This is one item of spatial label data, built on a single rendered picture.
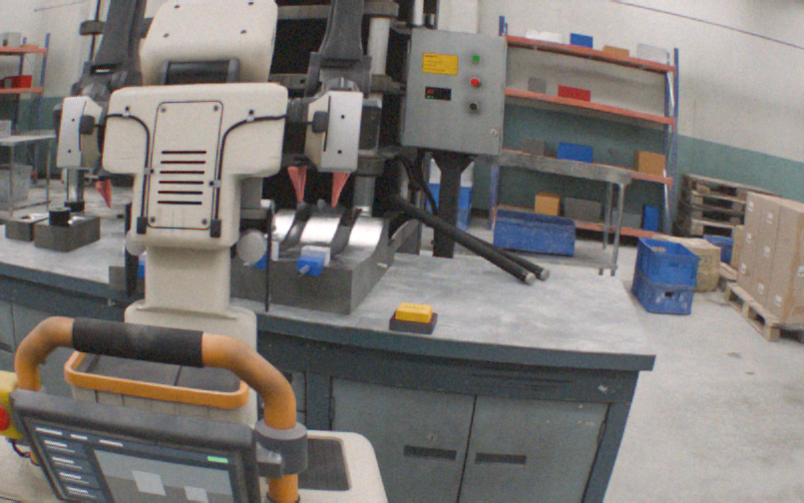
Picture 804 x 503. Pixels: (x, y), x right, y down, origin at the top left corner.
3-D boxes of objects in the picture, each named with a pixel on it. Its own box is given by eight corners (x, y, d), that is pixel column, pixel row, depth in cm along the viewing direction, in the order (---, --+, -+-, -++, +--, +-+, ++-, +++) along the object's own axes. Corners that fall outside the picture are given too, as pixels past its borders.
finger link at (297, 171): (294, 200, 149) (298, 154, 147) (328, 203, 148) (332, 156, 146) (284, 205, 143) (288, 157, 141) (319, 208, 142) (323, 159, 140)
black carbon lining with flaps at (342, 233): (329, 269, 152) (332, 223, 150) (256, 260, 154) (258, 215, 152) (365, 240, 185) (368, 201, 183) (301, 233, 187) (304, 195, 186)
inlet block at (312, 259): (311, 290, 137) (312, 260, 136) (285, 286, 138) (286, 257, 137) (328, 274, 150) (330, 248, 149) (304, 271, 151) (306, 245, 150)
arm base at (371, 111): (298, 103, 102) (382, 106, 103) (302, 72, 107) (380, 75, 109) (293, 147, 108) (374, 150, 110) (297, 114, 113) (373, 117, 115)
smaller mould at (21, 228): (30, 242, 178) (29, 223, 177) (5, 238, 180) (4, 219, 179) (57, 233, 195) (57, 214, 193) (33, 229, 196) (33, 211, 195)
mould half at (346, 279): (349, 315, 146) (354, 246, 143) (229, 296, 150) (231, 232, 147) (393, 262, 195) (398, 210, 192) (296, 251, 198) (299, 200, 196)
